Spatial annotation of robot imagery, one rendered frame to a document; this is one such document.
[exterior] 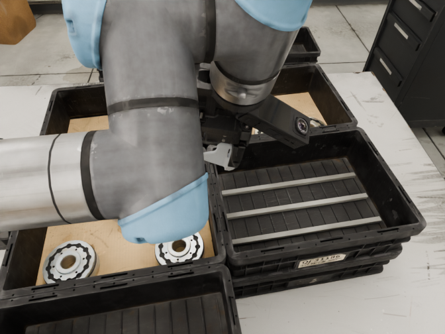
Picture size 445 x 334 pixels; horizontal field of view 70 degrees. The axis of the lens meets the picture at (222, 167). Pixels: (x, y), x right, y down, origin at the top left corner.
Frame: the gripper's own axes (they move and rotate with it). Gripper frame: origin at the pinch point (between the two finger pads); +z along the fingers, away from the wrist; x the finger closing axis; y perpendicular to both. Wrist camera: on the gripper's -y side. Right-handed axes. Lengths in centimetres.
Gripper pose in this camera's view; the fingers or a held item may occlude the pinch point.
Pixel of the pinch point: (233, 151)
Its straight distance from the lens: 55.9
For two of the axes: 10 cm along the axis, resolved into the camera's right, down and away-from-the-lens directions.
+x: -1.2, 9.2, -3.6
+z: -1.2, 3.5, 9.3
